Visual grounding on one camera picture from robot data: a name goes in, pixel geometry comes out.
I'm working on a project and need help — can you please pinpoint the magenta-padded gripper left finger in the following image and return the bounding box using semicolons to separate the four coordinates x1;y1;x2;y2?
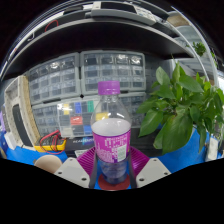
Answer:
54;146;100;189

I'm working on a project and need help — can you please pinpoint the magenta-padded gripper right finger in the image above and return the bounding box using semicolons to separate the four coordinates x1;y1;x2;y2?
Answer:
128;145;173;189

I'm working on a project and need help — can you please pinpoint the clear bottle with purple cap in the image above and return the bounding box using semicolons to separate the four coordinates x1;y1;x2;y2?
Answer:
90;80;133;186

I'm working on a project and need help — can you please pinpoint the dark box with label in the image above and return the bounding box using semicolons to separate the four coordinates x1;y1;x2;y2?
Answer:
64;134;98;158

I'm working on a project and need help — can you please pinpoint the yellow multimeter with leads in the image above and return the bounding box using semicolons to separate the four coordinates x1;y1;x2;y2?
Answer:
33;129;68;155

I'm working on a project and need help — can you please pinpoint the plain black box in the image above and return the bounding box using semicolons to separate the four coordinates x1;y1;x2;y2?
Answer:
129;127;162;158

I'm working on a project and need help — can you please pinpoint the flat round red coaster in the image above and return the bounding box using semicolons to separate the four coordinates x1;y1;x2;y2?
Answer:
97;173;132;192

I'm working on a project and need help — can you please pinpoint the grey small-drawer cabinet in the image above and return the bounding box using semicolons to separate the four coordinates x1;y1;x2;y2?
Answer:
79;49;147;96
31;99;63;138
118;92;148;129
26;52;82;105

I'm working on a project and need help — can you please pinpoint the green potted plant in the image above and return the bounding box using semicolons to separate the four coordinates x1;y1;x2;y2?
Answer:
136;61;224;162

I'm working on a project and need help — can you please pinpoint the black zip case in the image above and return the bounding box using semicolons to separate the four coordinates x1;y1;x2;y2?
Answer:
12;103;34;148

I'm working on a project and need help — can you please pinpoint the dark overhead shelf unit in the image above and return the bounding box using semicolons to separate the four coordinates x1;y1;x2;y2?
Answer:
0;0;208;81

